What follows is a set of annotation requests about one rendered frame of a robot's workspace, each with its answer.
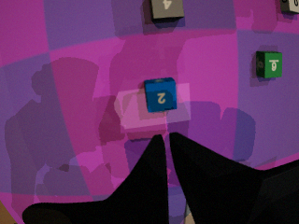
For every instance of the blue block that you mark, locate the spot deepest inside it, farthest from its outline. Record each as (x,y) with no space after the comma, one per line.
(161,94)

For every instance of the green block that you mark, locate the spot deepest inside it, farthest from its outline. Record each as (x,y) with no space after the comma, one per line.
(269,64)

